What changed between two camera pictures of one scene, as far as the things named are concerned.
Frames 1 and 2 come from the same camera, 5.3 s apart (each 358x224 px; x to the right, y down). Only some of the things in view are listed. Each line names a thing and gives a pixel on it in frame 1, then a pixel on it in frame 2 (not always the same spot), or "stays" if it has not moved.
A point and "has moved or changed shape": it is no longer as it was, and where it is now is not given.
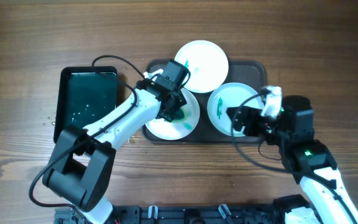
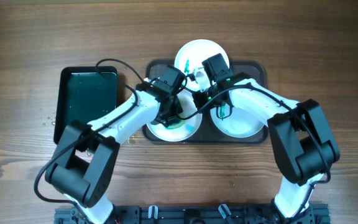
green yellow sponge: x=179 y=116 has moved or changed shape
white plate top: x=206 y=63 stays
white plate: x=175 y=131 stays
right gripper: x=245 y=120 -> x=217 y=101
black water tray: x=85 y=94 stays
